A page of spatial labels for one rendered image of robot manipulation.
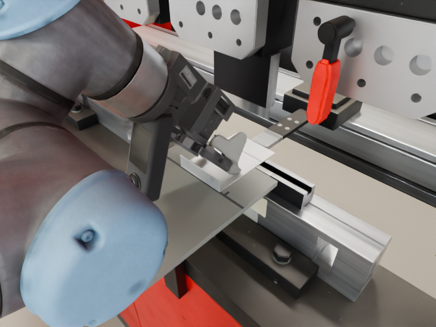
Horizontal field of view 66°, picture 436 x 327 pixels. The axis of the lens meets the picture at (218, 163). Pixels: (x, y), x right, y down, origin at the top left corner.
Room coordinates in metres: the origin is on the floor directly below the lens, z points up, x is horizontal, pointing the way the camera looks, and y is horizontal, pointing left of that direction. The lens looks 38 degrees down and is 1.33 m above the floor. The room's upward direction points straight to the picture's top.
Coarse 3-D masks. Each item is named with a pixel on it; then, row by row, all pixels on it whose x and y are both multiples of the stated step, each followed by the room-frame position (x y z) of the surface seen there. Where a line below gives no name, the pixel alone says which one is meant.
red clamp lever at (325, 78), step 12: (324, 24) 0.28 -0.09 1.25; (336, 24) 0.28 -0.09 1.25; (348, 24) 0.29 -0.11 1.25; (324, 36) 0.28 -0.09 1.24; (336, 36) 0.27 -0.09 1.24; (324, 48) 0.29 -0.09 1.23; (336, 48) 0.28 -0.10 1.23; (324, 60) 0.28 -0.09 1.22; (336, 60) 0.29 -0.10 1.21; (324, 72) 0.28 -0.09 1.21; (336, 72) 0.28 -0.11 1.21; (312, 84) 0.29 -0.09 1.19; (324, 84) 0.28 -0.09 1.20; (336, 84) 0.29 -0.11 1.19; (312, 96) 0.28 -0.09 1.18; (324, 96) 0.28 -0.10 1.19; (312, 108) 0.28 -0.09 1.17; (324, 108) 0.28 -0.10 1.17; (312, 120) 0.28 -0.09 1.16
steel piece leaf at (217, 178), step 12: (180, 156) 0.40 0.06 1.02; (240, 156) 0.43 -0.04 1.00; (192, 168) 0.39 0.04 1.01; (204, 168) 0.40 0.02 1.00; (216, 168) 0.40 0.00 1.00; (240, 168) 0.40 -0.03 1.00; (252, 168) 0.40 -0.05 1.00; (204, 180) 0.37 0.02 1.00; (216, 180) 0.35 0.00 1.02; (228, 180) 0.37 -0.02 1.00
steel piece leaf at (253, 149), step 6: (228, 138) 0.48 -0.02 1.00; (246, 144) 0.46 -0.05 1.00; (252, 144) 0.46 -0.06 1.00; (258, 144) 0.46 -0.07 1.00; (246, 150) 0.45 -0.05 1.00; (252, 150) 0.45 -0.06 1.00; (258, 150) 0.45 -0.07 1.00; (264, 150) 0.45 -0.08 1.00; (252, 156) 0.43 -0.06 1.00; (258, 156) 0.43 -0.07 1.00; (264, 156) 0.43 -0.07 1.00; (270, 156) 0.43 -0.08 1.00
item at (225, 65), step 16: (224, 64) 0.46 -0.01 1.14; (240, 64) 0.44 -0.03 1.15; (256, 64) 0.42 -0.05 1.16; (272, 64) 0.41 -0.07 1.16; (224, 80) 0.46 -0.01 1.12; (240, 80) 0.44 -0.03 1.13; (256, 80) 0.42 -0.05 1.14; (272, 80) 0.41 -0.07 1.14; (240, 96) 0.44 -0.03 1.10; (256, 96) 0.42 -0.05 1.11; (272, 96) 0.41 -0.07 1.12; (256, 112) 0.43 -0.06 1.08
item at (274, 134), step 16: (288, 96) 0.60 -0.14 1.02; (304, 96) 0.59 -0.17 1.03; (336, 96) 0.57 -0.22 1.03; (304, 112) 0.57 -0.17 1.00; (336, 112) 0.53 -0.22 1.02; (352, 112) 0.58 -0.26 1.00; (272, 128) 0.51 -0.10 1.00; (288, 128) 0.51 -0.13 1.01; (336, 128) 0.54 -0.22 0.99; (272, 144) 0.46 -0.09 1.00
